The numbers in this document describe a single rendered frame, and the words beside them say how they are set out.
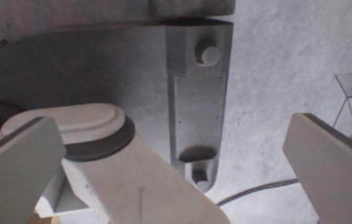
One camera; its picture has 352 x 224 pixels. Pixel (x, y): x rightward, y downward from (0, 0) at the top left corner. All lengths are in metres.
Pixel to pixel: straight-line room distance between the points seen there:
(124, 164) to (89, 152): 0.06
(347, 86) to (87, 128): 0.98
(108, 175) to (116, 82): 0.23
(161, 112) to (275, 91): 0.49
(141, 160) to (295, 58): 0.67
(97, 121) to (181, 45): 0.22
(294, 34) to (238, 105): 0.30
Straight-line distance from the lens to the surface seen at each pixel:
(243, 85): 0.76
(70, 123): 0.36
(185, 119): 0.51
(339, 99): 1.07
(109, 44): 0.45
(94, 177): 0.32
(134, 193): 0.29
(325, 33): 0.90
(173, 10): 0.44
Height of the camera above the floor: 0.61
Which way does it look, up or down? 59 degrees down
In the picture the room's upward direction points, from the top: 158 degrees clockwise
